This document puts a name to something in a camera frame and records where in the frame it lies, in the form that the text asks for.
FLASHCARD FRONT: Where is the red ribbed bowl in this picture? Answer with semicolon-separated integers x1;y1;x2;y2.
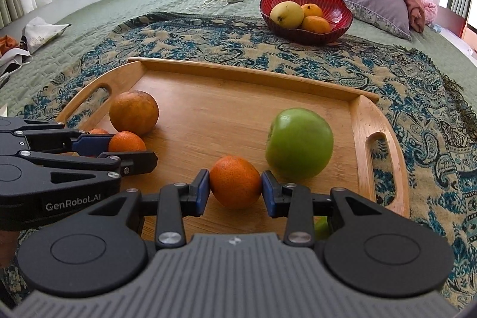
260;0;353;45

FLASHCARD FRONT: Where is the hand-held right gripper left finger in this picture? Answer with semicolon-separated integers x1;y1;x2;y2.
84;169;210;251

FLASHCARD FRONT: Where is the bright orange mandarin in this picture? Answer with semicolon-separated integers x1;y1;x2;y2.
210;155;262;210

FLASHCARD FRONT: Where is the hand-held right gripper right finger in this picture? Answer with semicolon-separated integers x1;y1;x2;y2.
261;170;378;249

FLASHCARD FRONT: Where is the large dull orange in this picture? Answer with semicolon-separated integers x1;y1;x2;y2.
109;91;160;137

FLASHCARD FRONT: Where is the dark red wooden furniture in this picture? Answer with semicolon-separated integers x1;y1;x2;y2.
434;5;467;40

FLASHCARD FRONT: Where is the white bag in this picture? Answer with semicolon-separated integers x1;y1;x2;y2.
0;48;33;77

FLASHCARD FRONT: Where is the orange cloth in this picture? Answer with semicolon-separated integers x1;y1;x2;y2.
0;35;19;56

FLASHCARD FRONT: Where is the large green apple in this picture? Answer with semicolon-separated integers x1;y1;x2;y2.
265;108;334;182

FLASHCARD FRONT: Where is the wooden serving tray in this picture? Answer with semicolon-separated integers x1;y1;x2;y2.
56;56;411;242

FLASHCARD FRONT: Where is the yellow apple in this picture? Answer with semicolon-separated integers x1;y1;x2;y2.
270;2;305;29

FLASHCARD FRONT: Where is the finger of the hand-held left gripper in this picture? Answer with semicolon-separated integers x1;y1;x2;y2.
0;118;113;157
18;150;159;190

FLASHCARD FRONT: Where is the orange in bowl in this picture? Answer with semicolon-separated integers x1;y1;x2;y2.
302;15;332;34
301;4;324;18

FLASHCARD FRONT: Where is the blue paisley blanket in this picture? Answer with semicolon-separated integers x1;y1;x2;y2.
0;12;477;307

